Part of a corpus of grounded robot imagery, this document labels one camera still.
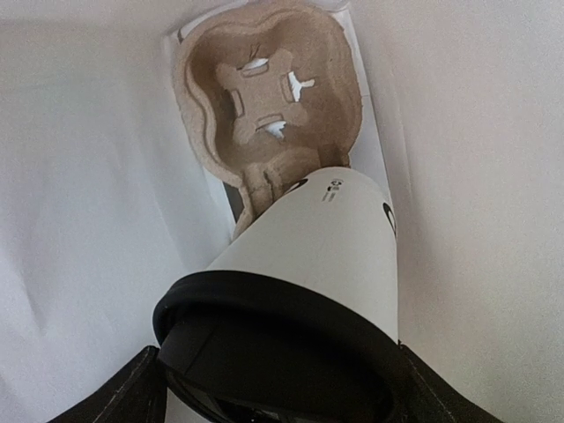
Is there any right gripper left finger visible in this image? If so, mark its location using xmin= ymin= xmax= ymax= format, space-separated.
xmin=52 ymin=345 xmax=167 ymax=423

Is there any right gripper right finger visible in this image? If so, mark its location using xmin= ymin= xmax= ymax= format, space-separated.
xmin=396 ymin=343 xmax=503 ymax=423

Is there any beige paper bag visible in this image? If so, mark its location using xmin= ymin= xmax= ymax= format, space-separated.
xmin=1 ymin=1 xmax=563 ymax=422

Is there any brown cardboard cup carrier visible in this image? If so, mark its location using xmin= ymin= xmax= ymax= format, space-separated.
xmin=173 ymin=1 xmax=362 ymax=234

